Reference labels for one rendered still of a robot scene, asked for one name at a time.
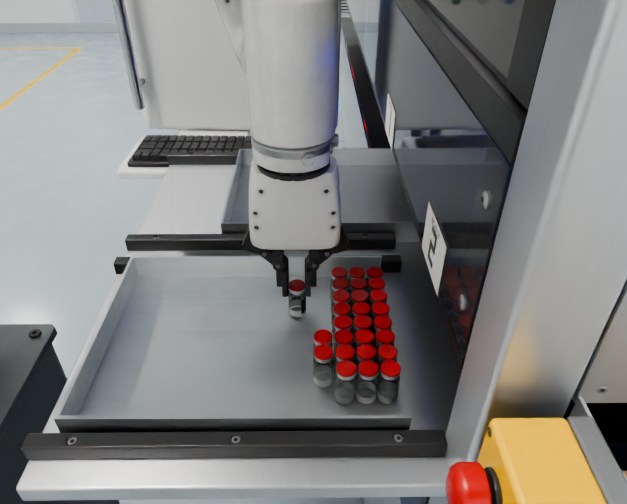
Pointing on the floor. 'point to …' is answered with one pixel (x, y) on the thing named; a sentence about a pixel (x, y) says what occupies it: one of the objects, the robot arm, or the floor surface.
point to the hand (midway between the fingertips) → (296, 276)
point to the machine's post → (562, 223)
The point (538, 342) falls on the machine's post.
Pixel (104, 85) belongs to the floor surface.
